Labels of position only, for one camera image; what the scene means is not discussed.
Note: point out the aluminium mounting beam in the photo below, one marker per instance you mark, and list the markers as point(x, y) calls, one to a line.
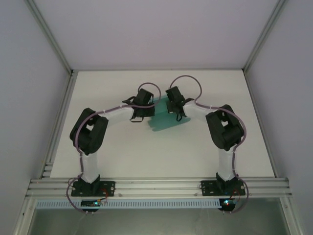
point(159, 187)

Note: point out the aluminium table side rail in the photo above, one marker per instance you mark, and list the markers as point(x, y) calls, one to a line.
point(61, 117)
point(260, 122)

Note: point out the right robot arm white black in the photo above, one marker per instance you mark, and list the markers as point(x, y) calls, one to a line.
point(225, 129)

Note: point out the teal paper box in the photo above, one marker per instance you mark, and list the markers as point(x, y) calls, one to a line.
point(163, 120)

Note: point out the aluminium frame post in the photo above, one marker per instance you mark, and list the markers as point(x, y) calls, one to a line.
point(264, 36)
point(49, 36)

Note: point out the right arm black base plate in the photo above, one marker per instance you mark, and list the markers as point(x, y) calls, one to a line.
point(206, 187)

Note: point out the aluminium frame leg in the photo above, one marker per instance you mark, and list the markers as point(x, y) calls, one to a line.
point(292, 215)
point(23, 215)

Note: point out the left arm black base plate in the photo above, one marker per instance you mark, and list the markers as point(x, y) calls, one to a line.
point(110, 186)

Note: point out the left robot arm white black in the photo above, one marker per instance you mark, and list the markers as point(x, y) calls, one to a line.
point(90, 132)

